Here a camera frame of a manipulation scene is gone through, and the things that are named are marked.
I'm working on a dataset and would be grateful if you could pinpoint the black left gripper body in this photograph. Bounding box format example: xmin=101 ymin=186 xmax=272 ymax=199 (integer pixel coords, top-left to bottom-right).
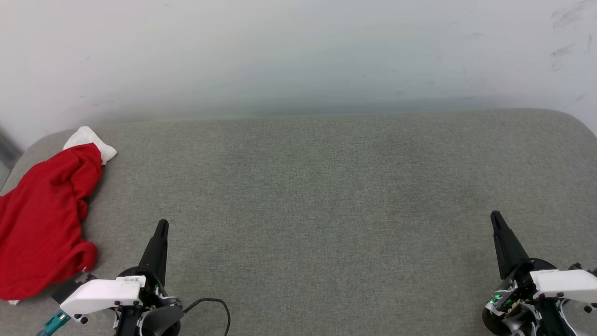
xmin=114 ymin=266 xmax=184 ymax=336

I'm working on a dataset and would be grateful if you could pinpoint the teal cable connector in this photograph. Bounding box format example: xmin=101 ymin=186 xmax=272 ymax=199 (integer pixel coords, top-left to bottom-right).
xmin=36 ymin=310 xmax=71 ymax=336

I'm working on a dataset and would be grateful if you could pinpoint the thin black cable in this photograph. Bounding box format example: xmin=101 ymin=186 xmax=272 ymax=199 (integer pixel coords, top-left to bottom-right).
xmin=182 ymin=297 xmax=232 ymax=336

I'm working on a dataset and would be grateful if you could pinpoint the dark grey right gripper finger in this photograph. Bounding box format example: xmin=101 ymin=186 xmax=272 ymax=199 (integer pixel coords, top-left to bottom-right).
xmin=490 ymin=210 xmax=531 ymax=281

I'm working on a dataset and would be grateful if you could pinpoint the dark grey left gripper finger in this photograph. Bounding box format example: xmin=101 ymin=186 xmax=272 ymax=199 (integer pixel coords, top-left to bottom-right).
xmin=138 ymin=219 xmax=170 ymax=286

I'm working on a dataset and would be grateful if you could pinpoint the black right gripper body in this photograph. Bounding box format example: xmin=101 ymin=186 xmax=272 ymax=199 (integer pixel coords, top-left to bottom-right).
xmin=481 ymin=258 xmax=575 ymax=336

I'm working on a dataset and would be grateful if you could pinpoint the red and white jersey shirt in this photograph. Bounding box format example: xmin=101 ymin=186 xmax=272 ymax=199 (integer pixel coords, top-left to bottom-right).
xmin=0 ymin=126 xmax=118 ymax=306

